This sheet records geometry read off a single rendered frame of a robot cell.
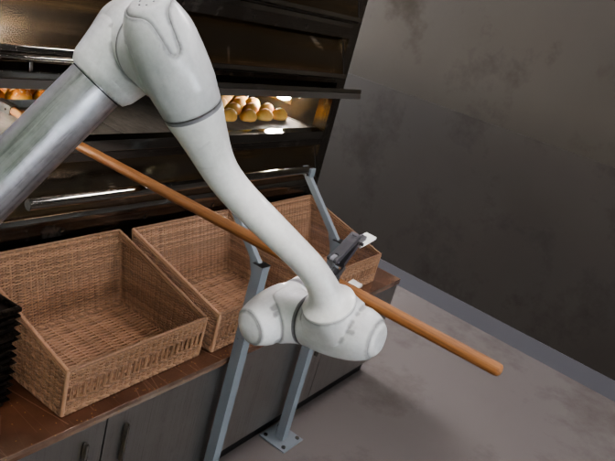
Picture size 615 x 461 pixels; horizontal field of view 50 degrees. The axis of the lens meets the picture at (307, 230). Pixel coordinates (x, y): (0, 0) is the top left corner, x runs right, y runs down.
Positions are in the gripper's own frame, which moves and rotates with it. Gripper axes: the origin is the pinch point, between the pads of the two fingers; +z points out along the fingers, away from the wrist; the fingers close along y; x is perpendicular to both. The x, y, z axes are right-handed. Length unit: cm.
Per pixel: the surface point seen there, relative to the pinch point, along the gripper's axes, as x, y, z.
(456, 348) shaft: 30.2, 3.0, -7.3
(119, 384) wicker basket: -53, 63, -25
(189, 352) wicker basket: -53, 67, 4
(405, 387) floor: -23, 149, 146
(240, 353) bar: -42, 67, 18
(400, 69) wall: -145, 29, 288
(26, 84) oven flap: -91, -16, -29
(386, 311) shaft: 12.9, 3.7, -7.7
